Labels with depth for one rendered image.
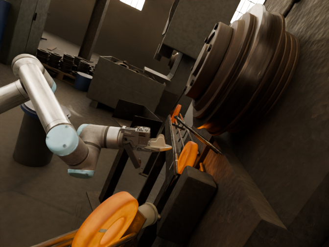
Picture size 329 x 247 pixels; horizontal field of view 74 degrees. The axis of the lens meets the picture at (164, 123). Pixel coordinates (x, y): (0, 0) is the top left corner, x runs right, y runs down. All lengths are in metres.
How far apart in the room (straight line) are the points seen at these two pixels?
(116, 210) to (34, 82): 0.69
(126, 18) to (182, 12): 7.88
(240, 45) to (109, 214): 0.55
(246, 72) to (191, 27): 2.85
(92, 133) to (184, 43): 2.72
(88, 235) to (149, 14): 10.84
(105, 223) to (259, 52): 0.55
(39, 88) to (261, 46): 0.78
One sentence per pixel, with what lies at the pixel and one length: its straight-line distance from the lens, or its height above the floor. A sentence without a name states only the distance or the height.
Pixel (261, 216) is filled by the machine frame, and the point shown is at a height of 0.87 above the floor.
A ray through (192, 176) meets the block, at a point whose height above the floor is 0.80.
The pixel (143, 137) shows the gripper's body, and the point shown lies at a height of 0.76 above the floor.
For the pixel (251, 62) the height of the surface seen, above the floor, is 1.15.
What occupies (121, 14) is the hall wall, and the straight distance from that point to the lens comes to 11.28.
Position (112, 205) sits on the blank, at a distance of 0.46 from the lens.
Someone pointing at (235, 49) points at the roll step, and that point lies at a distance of 0.70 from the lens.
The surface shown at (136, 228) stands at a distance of 0.58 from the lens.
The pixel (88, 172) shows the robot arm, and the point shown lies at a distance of 0.84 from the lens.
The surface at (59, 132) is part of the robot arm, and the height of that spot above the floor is 0.73.
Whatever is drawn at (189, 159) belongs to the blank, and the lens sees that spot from 0.85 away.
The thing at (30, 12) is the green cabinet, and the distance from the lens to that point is 4.32.
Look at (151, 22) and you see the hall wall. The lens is 11.02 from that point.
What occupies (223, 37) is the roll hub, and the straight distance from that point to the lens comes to 0.74.
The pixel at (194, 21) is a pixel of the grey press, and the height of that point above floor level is 1.72.
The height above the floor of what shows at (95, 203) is 0.01.
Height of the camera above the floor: 1.06
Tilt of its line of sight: 15 degrees down
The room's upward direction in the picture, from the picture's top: 25 degrees clockwise
